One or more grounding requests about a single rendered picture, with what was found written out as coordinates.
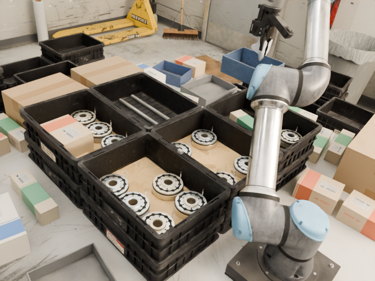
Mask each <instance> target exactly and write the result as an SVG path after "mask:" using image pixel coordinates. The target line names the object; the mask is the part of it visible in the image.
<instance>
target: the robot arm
mask: <svg viewBox="0 0 375 281"><path fill-rule="evenodd" d="M334 1H335V0H307V14H306V29H305V44H304V59H303V64H302V65H301V66H300V68H299V70H298V69H292V68H288V67H281V66H275V65H272V64H270V65H267V64H259V65H258V66H257V67H256V68H255V70H254V73H253V75H252V78H251V81H250V84H249V87H248V91H247V99H249V100H251V107H252V109H253V110H254V111H255V113H254V122H253V130H252V139H251V148H250V153H249V162H248V171H247V179H246V186H245V188H244V189H242V190H241V191H240V192H239V197H235V198H234V199H233V203H232V229H233V234H234V236H235V237H236V238H238V239H241V240H247V241H249V242H255V243H262V244H267V245H266V247H265V249H264V252H263V258H264V261H265V264H266V266H267V268H268V269H269V271H270V272H271V273H272V274H273V275H274V276H276V277H277V278H279V279H281V280H283V281H305V280H306V279H307V278H308V277H309V275H310V274H311V272H312V270H313V263H314V255H315V253H316V252H317V250H318V248H319V247H320V245H321V244H322V242H323V241H324V240H325V239H326V237H327V233H328V231H329V229H330V222H329V219H328V217H327V215H326V213H325V212H324V211H323V210H322V209H321V208H320V207H319V206H318V205H316V204H314V203H313V202H310V201H307V200H297V201H296V202H294V203H292V204H291V206H286V205H280V196H279V195H278V194H277V193H276V191H275V189H276V178H277V168H278V157H279V151H280V140H281V130H282V120H283V114H284V113H285V112H287V111H288V110H289V106H293V107H304V106H308V105H310V104H312V103H313V102H315V101H316V100H318V99H319V98H320V97H321V96H322V94H323V93H324V91H325V90H326V88H327V86H328V84H329V81H330V74H331V67H330V65H329V64H328V48H329V25H330V4H331V3H333V2H334ZM283 3H284V0H264V1H263V4H259V5H258V8H259V13H258V17H257V18H255V20H252V24H253V27H252V24H251V27H250V31H249V33H251V34H253V35H254V36H257V37H258V36H259V37H261V38H259V39H258V41H257V43H255V44H252V46H251V48H252V50H253V51H255V52H256V53H258V59H259V61H261V60H262V59H263V58H264V55H267V54H268V52H269V50H270V48H271V46H272V44H273V42H274V40H275V36H276V32H277V30H278V31H279V32H280V34H281V35H282V36H283V37H284V38H285V39H287V38H291V37H292V36H293V35H294V33H293V31H292V29H290V28H289V26H288V25H287V24H286V23H285V21H284V20H283V19H282V18H281V16H280V15H279V14H278V13H280V12H281V8H282V7H283ZM251 28H252V30H251Z"/></svg>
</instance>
